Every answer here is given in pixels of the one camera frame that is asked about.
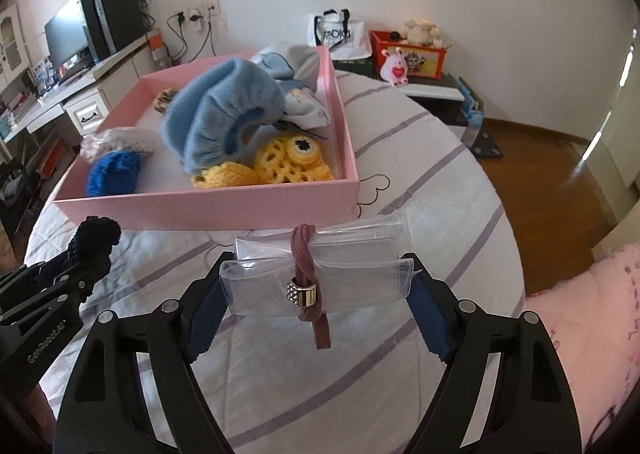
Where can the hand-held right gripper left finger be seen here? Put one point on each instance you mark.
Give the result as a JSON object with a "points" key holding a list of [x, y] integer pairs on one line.
{"points": [[205, 314]]}

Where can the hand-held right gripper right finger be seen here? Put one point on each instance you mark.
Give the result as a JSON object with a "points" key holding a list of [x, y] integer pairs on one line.
{"points": [[425, 319]]}

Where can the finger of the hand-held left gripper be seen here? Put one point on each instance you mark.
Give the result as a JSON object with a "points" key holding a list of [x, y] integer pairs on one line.
{"points": [[35, 274], [70, 294]]}

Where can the black hair scrunchie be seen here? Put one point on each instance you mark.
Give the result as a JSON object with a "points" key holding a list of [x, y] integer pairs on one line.
{"points": [[97, 231]]}

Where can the clear plastic bag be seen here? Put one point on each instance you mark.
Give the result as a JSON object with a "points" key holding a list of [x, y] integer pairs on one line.
{"points": [[350, 279]]}

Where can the pink box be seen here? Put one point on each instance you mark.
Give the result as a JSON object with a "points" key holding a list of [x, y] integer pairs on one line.
{"points": [[200, 206]]}

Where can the blue crochet flower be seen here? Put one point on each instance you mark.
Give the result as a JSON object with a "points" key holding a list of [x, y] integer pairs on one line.
{"points": [[112, 173]]}

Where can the yellow knit piece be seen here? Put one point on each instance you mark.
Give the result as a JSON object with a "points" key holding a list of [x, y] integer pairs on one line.
{"points": [[225, 174]]}

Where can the cotton swabs packet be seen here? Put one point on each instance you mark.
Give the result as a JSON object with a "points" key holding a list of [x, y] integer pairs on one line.
{"points": [[125, 138]]}

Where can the yellow lacy crochet piece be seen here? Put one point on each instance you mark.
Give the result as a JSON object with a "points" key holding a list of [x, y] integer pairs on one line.
{"points": [[280, 161]]}

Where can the light blue knit hat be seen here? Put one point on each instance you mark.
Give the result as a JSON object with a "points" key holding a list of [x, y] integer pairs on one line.
{"points": [[210, 103]]}

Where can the leopard print hair scrunchie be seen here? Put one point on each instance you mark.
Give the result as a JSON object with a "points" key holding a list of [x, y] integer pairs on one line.
{"points": [[165, 101]]}

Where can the person's left forearm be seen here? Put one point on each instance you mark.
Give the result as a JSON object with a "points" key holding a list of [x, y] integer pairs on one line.
{"points": [[35, 409]]}

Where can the black office chair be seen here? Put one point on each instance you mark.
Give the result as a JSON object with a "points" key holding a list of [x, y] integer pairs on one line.
{"points": [[17, 194]]}

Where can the white striped quilt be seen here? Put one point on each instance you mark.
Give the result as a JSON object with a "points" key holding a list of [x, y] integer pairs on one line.
{"points": [[400, 184]]}

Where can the stack of books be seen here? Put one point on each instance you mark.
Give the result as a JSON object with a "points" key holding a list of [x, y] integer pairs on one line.
{"points": [[17, 116]]}

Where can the pink patterned cloth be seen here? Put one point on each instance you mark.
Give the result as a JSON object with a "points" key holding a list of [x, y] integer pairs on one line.
{"points": [[590, 344]]}

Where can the black floor plate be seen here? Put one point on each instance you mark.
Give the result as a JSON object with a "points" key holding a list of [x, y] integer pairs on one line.
{"points": [[486, 143]]}

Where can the blue and white packages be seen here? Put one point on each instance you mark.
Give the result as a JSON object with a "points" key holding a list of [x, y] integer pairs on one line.
{"points": [[42, 73]]}

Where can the white desk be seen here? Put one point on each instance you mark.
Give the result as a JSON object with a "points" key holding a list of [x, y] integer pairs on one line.
{"points": [[115, 68]]}

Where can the white low cabinet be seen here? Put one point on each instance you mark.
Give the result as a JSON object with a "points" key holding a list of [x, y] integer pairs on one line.
{"points": [[435, 91]]}

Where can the white hutch cabinet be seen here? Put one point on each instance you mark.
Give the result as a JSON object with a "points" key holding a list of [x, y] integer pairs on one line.
{"points": [[12, 43]]}

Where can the black computer monitor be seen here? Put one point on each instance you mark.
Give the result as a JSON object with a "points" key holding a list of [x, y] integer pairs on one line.
{"points": [[65, 33]]}

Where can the pink plush toy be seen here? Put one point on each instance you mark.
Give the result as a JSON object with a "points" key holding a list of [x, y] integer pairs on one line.
{"points": [[395, 68]]}

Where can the red toy box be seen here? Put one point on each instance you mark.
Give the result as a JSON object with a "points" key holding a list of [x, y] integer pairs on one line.
{"points": [[425, 61]]}

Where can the black computer tower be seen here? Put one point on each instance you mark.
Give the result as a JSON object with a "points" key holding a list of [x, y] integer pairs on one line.
{"points": [[112, 18]]}

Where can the beige plush sheep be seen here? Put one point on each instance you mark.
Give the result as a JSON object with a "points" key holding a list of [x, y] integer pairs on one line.
{"points": [[420, 33]]}

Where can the white tote bag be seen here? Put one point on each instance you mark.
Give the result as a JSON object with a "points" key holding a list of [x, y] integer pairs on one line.
{"points": [[345, 36]]}

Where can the white wall sockets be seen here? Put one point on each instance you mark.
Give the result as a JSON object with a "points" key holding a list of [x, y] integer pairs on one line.
{"points": [[197, 11]]}

